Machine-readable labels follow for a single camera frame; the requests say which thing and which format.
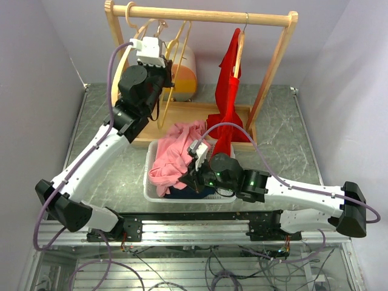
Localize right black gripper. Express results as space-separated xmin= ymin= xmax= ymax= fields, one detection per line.
xmin=179 ymin=154 xmax=236 ymax=193

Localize navy blue t shirt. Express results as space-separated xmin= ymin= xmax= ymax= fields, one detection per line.
xmin=164 ymin=186 xmax=215 ymax=199

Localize pink t shirt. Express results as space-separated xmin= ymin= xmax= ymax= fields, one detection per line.
xmin=148 ymin=120 xmax=207 ymax=197

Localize yellow wooden hanger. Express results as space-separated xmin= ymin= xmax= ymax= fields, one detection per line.
xmin=157 ymin=21 xmax=192 ymax=129

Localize cream plastic hanger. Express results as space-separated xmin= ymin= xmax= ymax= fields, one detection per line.
xmin=104 ymin=1 xmax=167 ymax=105

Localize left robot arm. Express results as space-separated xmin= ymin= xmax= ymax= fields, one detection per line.
xmin=35 ymin=58 xmax=173 ymax=241

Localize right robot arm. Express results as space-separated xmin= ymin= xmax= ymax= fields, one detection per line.
xmin=179 ymin=153 xmax=367 ymax=240

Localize red t shirt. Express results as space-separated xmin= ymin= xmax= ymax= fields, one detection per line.
xmin=207 ymin=28 xmax=249 ymax=156

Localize wooden hanger with red shirt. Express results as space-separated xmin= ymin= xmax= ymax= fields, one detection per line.
xmin=233 ymin=13 xmax=249 ymax=79

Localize white striped drawer cabinet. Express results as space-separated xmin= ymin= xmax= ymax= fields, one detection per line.
xmin=172 ymin=46 xmax=198 ymax=102

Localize white plastic basket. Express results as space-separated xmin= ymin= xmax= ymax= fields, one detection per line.
xmin=143 ymin=140 xmax=236 ymax=204

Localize wooden clothes rack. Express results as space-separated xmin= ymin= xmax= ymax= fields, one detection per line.
xmin=104 ymin=1 xmax=298 ymax=147

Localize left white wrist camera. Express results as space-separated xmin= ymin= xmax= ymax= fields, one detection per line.
xmin=130 ymin=36 xmax=167 ymax=68

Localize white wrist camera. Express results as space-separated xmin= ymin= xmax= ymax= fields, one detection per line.
xmin=187 ymin=139 xmax=209 ymax=171
xmin=130 ymin=36 xmax=167 ymax=68

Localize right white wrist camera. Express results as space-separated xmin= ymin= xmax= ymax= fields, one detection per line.
xmin=187 ymin=139 xmax=209 ymax=171

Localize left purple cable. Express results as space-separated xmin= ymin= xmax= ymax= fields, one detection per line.
xmin=32 ymin=42 xmax=134 ymax=252

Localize purple cable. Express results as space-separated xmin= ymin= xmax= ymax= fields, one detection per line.
xmin=193 ymin=122 xmax=381 ymax=224
xmin=32 ymin=42 xmax=134 ymax=252

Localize loose wires under table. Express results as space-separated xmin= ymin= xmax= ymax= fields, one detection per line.
xmin=69 ymin=239 xmax=334 ymax=291

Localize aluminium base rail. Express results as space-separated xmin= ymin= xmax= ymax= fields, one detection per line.
xmin=32 ymin=209 xmax=352 ymax=246

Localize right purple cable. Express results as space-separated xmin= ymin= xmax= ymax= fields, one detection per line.
xmin=193 ymin=122 xmax=381 ymax=224

